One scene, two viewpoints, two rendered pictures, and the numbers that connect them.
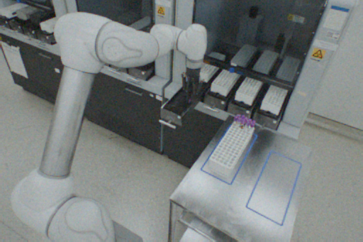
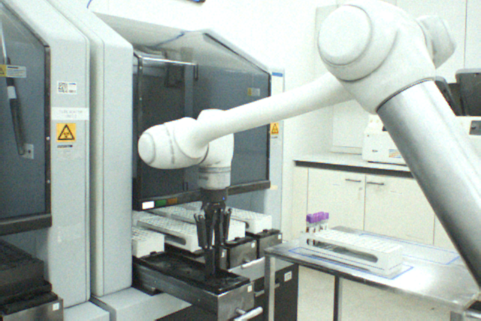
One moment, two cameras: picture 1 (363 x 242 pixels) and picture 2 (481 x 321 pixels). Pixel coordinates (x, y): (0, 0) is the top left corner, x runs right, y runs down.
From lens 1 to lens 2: 1.49 m
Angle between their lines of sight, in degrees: 76
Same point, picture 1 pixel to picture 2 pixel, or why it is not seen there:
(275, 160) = not seen: hidden behind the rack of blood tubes
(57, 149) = not seen: outside the picture
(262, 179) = not seen: hidden behind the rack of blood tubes
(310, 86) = (277, 172)
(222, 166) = (398, 249)
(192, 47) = (230, 142)
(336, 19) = (277, 86)
